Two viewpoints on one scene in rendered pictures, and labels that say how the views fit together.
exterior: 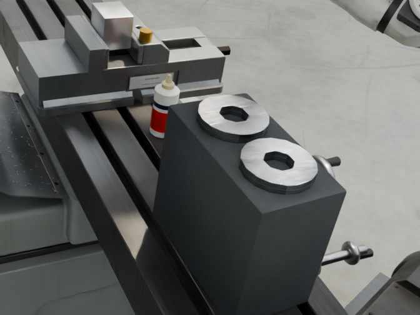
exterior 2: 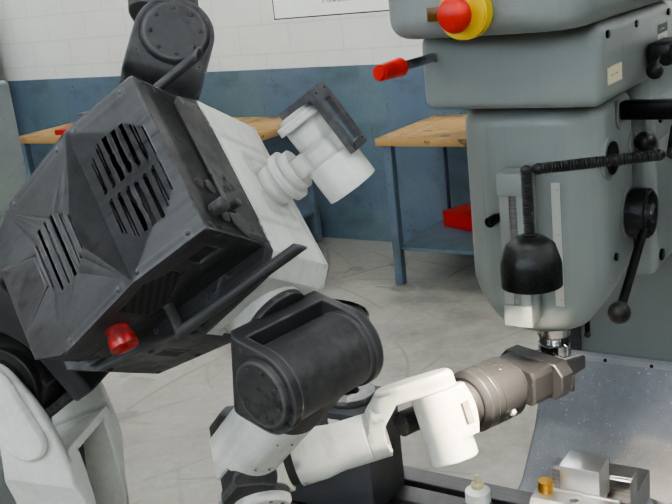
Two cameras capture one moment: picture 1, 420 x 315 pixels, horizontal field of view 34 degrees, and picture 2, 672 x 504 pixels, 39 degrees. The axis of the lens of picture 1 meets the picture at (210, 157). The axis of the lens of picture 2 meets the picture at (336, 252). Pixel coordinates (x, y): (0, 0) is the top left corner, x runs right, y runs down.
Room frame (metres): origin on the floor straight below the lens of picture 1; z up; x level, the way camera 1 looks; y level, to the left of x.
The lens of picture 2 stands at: (2.12, -0.60, 1.82)
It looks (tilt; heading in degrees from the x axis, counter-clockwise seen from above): 16 degrees down; 157
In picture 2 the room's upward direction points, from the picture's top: 6 degrees counter-clockwise
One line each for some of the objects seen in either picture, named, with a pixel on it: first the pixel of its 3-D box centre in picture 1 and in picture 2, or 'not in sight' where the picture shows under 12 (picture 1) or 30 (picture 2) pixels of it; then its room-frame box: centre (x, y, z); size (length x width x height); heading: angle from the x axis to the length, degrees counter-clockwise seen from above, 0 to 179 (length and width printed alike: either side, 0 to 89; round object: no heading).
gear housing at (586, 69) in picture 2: not in sight; (553, 53); (1.01, 0.22, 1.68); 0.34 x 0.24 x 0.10; 123
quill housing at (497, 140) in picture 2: not in sight; (550, 207); (1.03, 0.19, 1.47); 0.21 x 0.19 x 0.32; 33
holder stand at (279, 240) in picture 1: (240, 200); (329, 439); (0.69, -0.05, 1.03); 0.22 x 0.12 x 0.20; 36
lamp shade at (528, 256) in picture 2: not in sight; (530, 259); (1.22, 0.03, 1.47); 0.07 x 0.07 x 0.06
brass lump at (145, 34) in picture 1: (145, 35); (545, 485); (1.05, 0.15, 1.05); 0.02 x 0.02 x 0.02
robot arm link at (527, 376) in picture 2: not in sight; (512, 383); (1.05, 0.10, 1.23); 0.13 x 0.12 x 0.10; 13
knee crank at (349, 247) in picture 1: (336, 256); not in sight; (1.21, -0.33, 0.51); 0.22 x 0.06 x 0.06; 123
